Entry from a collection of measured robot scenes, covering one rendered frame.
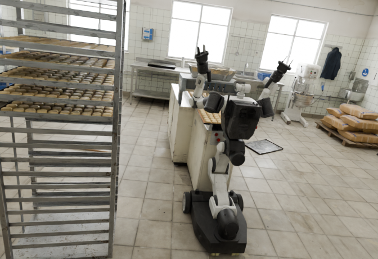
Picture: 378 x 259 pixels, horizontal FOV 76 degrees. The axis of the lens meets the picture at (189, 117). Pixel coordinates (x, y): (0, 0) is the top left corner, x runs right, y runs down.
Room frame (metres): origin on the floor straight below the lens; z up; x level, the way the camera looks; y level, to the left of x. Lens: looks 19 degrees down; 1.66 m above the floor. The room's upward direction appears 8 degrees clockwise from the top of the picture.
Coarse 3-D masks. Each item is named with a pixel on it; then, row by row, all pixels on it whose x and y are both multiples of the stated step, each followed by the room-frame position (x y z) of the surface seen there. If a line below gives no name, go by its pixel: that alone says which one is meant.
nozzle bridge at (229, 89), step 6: (180, 78) 2.96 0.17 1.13; (186, 78) 2.77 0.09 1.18; (192, 78) 2.81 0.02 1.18; (180, 84) 2.89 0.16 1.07; (186, 84) 2.86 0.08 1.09; (192, 84) 2.87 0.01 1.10; (210, 84) 2.91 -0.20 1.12; (216, 84) 2.93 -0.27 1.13; (222, 84) 2.94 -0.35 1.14; (228, 84) 2.87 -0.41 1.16; (180, 90) 2.87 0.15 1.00; (186, 90) 2.81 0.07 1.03; (192, 90) 2.82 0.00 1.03; (204, 90) 2.85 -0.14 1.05; (210, 90) 2.90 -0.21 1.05; (216, 90) 2.93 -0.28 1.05; (228, 90) 2.96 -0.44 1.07; (234, 90) 2.97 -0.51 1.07; (180, 96) 2.87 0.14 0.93; (180, 102) 2.87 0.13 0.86
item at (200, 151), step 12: (192, 132) 2.71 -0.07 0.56; (204, 132) 2.18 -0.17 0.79; (192, 144) 2.61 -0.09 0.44; (204, 144) 2.12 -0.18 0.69; (192, 156) 2.52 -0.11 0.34; (204, 156) 2.12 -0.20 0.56; (192, 168) 2.43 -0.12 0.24; (204, 168) 2.13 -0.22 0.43; (192, 180) 2.34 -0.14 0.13; (204, 180) 2.13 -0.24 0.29; (228, 180) 2.18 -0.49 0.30
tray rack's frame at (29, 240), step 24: (24, 48) 1.55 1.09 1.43; (0, 168) 1.13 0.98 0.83; (0, 192) 1.11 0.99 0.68; (0, 216) 1.11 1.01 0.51; (48, 216) 1.53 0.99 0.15; (72, 216) 1.56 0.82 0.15; (96, 216) 1.60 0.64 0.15; (24, 240) 1.28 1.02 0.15; (48, 240) 1.31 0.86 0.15; (72, 240) 1.34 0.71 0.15
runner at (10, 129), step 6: (6, 132) 1.16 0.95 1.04; (12, 132) 1.16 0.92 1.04; (18, 132) 1.17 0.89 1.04; (24, 132) 1.18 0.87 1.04; (30, 132) 1.18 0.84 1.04; (36, 132) 1.19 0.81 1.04; (42, 132) 1.20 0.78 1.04; (48, 132) 1.21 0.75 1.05; (54, 132) 1.21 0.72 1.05; (60, 132) 1.22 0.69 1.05; (66, 132) 1.23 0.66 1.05; (72, 132) 1.24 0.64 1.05; (78, 132) 1.24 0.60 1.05; (84, 132) 1.25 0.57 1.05; (90, 132) 1.26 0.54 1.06; (96, 132) 1.27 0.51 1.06; (102, 132) 1.28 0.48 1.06; (108, 132) 1.28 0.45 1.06
